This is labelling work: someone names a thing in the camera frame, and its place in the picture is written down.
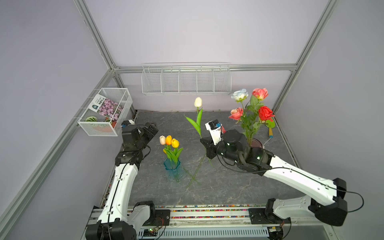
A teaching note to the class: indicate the white wire wall shelf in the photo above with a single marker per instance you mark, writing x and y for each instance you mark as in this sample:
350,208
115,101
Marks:
186,79

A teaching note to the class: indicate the small pink rose flower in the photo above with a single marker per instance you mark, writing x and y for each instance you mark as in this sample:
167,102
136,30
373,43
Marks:
239,116

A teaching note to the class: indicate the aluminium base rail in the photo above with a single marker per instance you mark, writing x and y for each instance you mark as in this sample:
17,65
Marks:
231,222

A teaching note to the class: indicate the blue glass vase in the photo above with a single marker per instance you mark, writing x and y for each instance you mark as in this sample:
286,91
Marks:
173,169

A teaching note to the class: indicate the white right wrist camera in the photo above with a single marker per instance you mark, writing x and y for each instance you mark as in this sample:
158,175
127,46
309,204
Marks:
215,129

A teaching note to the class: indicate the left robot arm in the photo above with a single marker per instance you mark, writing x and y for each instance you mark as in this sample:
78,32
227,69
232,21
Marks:
114,223

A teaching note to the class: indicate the green leaf garden trowel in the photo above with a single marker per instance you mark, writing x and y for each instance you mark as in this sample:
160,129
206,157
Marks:
270,124

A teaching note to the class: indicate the white rose flower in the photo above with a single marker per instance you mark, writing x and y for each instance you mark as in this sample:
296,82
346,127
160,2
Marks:
240,96

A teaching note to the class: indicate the pink rose double bloom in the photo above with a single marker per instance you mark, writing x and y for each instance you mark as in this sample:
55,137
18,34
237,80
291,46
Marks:
252,119

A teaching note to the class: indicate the dark red glass vase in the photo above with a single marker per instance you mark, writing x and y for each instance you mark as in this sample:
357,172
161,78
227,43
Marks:
254,143

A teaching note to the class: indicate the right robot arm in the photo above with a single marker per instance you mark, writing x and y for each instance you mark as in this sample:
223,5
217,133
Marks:
323,199

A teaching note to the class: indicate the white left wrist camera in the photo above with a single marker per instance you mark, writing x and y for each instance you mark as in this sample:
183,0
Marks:
127,123

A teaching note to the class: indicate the flower seed packet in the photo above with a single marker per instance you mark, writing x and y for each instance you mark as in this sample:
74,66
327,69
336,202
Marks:
106,107

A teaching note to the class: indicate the red rose flower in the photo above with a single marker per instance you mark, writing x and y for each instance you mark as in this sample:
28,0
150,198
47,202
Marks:
262,114

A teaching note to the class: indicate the orange tulip flower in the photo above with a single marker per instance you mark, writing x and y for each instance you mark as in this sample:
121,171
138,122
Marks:
169,140

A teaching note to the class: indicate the pale pink tulip flower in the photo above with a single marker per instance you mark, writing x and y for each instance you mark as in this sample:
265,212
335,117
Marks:
162,140

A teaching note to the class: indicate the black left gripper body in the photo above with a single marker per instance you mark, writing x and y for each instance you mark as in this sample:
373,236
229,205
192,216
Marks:
146,135

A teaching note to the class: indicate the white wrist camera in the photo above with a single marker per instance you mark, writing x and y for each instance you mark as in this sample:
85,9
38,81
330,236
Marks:
215,129
127,123

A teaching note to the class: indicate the white tulip flower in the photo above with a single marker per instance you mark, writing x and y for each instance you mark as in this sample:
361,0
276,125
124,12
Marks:
197,123

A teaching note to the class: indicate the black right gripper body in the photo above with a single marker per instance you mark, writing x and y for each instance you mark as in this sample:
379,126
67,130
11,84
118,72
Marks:
212,151

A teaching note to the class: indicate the white wire side basket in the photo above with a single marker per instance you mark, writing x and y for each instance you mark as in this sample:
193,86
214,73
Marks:
96,125

